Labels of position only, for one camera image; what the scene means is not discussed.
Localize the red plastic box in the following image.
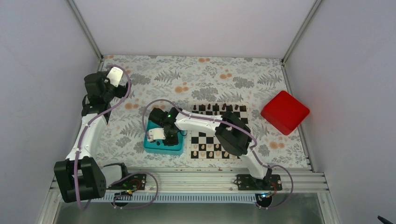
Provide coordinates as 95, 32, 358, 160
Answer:
261, 91, 310, 135

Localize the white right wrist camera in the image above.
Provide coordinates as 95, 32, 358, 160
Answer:
147, 128, 166, 142

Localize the aluminium right corner post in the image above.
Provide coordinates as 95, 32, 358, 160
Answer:
282, 0, 323, 66

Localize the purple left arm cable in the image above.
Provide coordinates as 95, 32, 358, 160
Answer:
73, 64, 159, 211

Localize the aluminium left corner post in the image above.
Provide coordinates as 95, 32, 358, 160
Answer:
66, 0, 103, 62

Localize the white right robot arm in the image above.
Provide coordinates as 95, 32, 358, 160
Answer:
146, 107, 272, 190

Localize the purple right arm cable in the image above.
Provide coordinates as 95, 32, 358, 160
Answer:
141, 99, 295, 210

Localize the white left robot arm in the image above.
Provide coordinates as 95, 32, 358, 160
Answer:
54, 67, 130, 203

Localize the floral patterned table mat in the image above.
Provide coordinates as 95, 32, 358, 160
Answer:
96, 55, 308, 169

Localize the black white chessboard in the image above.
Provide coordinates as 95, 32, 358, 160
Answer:
187, 102, 251, 163

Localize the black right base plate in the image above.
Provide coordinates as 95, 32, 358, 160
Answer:
233, 174, 283, 191

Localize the aluminium front rail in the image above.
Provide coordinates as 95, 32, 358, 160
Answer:
95, 168, 329, 203

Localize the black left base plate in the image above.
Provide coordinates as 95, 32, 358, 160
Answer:
108, 173, 147, 191

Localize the aluminium corner post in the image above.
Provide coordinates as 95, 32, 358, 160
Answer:
282, 0, 323, 66
66, 0, 103, 62

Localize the teal plastic tray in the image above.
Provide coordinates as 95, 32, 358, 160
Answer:
143, 121, 184, 156

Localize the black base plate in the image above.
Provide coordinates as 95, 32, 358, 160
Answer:
233, 174, 283, 191
108, 173, 147, 191

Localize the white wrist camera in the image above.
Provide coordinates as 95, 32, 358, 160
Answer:
147, 128, 166, 142
106, 67, 123, 87

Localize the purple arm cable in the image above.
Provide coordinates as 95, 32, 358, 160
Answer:
141, 99, 295, 210
73, 64, 159, 211

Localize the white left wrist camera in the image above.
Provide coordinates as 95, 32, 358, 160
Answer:
106, 67, 123, 87

